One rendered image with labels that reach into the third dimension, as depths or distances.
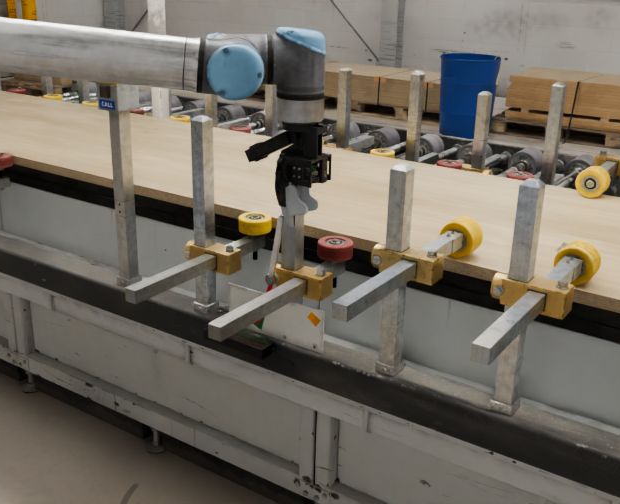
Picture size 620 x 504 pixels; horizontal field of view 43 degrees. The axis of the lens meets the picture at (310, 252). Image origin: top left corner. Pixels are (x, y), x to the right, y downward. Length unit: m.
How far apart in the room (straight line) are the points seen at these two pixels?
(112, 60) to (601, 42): 7.58
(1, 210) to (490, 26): 6.89
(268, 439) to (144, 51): 1.31
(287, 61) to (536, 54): 7.45
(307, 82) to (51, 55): 0.44
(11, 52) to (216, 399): 1.33
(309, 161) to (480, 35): 7.59
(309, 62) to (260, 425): 1.19
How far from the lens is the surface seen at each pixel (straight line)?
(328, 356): 1.70
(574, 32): 8.70
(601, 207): 2.21
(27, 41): 1.35
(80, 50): 1.33
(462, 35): 9.08
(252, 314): 1.53
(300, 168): 1.50
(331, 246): 1.73
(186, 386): 2.44
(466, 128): 7.28
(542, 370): 1.75
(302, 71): 1.45
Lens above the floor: 1.50
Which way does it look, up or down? 20 degrees down
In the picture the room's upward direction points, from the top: 1 degrees clockwise
